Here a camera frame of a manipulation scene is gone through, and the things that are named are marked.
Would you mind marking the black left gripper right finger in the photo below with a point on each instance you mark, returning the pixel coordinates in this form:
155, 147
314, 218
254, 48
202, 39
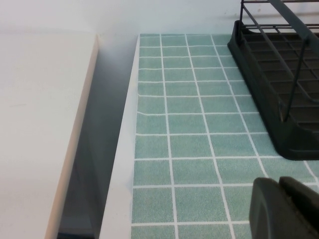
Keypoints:
305, 211

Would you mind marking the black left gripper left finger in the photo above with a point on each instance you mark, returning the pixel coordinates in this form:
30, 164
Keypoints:
268, 211

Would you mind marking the green checked tablecloth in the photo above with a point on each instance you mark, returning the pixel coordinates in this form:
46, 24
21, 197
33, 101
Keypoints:
187, 149

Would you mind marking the black plastic drip tray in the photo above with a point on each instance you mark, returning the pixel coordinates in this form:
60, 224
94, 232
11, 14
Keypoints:
269, 82

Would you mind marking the white side table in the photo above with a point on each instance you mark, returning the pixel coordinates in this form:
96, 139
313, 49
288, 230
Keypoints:
37, 124

